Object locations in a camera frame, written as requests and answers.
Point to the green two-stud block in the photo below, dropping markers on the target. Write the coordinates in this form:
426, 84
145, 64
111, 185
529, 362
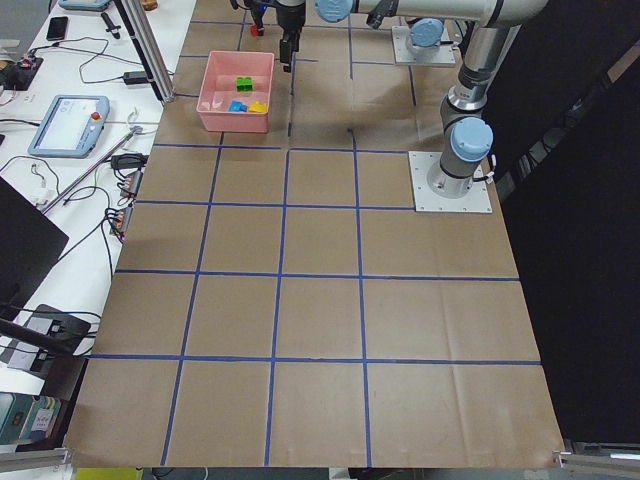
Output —
244, 84

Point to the yellow two-stud block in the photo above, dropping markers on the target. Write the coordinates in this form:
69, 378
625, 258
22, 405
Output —
258, 107

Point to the blue three-stud block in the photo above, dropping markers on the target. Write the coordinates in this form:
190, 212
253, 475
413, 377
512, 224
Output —
238, 106

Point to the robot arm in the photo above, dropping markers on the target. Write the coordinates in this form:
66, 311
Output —
467, 138
424, 32

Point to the pink plastic box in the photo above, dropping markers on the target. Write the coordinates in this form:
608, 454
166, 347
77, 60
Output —
218, 90

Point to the black power adapter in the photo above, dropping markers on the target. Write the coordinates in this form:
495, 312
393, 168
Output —
135, 78

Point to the metal rod on desk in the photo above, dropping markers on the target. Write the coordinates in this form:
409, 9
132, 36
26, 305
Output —
134, 131

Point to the black smartphone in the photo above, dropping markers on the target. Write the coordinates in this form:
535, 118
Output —
57, 28

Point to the teach pendant tablet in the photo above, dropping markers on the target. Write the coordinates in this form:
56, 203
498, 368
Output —
71, 126

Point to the aluminium frame post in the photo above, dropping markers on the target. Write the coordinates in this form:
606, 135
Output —
140, 32

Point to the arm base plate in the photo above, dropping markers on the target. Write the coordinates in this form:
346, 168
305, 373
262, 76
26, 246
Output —
436, 192
407, 54

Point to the orange cable hub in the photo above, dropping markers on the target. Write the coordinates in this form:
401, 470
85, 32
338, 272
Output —
130, 185

